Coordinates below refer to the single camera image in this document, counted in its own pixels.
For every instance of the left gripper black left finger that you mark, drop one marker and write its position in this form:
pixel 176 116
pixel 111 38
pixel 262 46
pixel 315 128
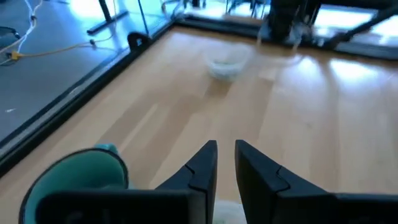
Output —
pixel 140 207

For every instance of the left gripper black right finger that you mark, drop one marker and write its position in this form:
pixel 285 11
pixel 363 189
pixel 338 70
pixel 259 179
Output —
pixel 295 205

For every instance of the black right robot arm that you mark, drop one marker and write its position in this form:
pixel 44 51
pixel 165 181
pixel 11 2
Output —
pixel 287 18

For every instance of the large clear plastic bowl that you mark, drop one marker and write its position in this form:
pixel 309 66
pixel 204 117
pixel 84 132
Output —
pixel 228 214

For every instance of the teal ceramic mug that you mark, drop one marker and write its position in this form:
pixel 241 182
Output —
pixel 77 171

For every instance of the small clear plastic bowl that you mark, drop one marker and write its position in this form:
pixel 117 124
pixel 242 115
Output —
pixel 228 63

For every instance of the black stand foot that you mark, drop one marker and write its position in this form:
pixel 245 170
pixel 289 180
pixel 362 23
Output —
pixel 107 17

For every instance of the black table edge rail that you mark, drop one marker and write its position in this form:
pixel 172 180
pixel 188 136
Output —
pixel 46 132

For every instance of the black rail clamp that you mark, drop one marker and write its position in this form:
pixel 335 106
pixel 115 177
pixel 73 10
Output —
pixel 139 40

